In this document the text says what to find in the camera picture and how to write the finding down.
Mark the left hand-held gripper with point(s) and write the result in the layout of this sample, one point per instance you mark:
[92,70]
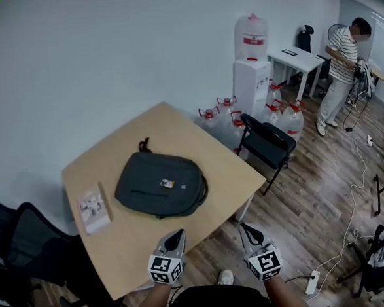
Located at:
[162,268]

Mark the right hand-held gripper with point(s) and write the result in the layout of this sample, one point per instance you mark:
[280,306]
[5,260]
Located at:
[265,262]

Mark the dark grey backpack bag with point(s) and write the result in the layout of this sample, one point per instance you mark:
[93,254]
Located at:
[161,181]

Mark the person's left forearm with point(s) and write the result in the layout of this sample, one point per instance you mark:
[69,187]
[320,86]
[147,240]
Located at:
[150,303]

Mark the person's right forearm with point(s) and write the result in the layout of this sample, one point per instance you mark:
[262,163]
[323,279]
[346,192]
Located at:
[279,292]

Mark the small charm on bag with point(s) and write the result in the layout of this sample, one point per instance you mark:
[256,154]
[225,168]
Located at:
[167,183]

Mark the person's white shoe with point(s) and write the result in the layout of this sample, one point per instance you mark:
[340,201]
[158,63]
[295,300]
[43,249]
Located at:
[225,276]

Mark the white power strip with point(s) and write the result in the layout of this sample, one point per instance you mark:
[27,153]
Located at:
[312,282]

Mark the person's black shirt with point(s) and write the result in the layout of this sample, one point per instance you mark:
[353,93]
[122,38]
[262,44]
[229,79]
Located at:
[222,303]

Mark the clear-wrapped booklet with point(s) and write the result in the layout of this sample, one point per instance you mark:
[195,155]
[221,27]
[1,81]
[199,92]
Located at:
[92,209]

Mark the black folding chair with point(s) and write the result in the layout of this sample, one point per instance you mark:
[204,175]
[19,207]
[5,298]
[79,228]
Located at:
[270,144]

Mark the group of clear water jugs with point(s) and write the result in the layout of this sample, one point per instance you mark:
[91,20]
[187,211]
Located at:
[291,123]

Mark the black swivel chair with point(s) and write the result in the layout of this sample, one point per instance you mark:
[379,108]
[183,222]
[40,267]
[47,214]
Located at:
[377,277]

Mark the black mesh office chair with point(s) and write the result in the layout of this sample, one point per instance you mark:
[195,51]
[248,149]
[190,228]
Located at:
[0,225]
[44,245]

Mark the small white power adapter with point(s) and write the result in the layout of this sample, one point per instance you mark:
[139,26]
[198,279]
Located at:
[369,140]

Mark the white water dispenser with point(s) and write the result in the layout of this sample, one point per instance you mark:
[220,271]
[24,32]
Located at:
[247,83]

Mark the white desk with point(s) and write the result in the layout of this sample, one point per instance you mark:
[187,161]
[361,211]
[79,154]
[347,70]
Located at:
[298,58]

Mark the black flat device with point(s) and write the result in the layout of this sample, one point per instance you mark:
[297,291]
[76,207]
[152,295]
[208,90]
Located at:
[289,52]

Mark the large water bottle red label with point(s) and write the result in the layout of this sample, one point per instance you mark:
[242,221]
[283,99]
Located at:
[251,34]

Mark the black high-back office chair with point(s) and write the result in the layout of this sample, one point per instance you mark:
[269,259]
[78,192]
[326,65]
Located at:
[305,40]

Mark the light wooden desk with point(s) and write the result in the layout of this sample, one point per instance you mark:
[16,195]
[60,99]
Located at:
[379,72]

